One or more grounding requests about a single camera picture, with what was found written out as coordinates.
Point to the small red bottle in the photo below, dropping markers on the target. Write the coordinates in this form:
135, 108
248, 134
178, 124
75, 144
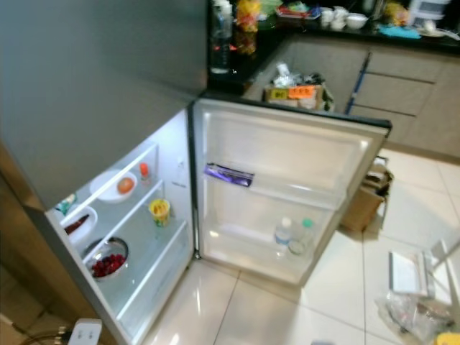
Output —
144, 170

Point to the round orange fruit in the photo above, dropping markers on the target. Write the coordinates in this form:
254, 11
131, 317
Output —
125, 185

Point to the white cup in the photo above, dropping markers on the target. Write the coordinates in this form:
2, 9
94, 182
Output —
336, 20

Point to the teal cloth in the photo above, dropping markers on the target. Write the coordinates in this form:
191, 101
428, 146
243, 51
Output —
395, 31

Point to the brown paper bag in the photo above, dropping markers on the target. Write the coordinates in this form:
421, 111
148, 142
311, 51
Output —
359, 205

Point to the metal bowl red berries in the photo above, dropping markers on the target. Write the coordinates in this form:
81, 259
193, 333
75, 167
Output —
108, 264

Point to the white plate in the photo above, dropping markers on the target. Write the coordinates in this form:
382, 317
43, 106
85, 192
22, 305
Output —
104, 190

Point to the white kitchen appliance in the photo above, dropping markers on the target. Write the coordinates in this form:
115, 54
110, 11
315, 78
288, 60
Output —
430, 11

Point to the clear plastic bag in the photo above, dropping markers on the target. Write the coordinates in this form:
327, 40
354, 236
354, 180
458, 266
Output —
413, 313

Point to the beige kitchen cabinet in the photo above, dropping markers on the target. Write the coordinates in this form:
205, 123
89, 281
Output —
402, 93

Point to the yellow instant noodle cup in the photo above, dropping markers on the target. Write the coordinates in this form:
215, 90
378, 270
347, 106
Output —
159, 212

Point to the white flat tray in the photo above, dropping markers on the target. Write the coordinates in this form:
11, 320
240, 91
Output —
406, 273

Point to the clear water bottle white cap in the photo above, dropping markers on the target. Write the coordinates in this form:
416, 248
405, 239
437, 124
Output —
284, 233

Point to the colourful snack packet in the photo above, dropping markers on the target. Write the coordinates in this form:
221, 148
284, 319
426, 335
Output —
248, 14

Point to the grey two-door fridge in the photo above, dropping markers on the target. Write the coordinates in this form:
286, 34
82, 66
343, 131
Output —
100, 72

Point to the white bowl dark food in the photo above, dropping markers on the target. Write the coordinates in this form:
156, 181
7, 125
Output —
86, 215

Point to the clear plastic bottle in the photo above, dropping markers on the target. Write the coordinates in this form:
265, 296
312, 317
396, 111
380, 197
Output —
221, 43

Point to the small white bowl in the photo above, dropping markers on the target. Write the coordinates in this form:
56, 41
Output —
356, 21

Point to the clear water bottle teal cap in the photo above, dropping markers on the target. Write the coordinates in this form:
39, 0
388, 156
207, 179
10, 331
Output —
303, 241

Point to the cardboard box with rubbish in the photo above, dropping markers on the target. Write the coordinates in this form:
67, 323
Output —
295, 93

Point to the purple snack package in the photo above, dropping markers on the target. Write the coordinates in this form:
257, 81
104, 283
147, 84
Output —
228, 175

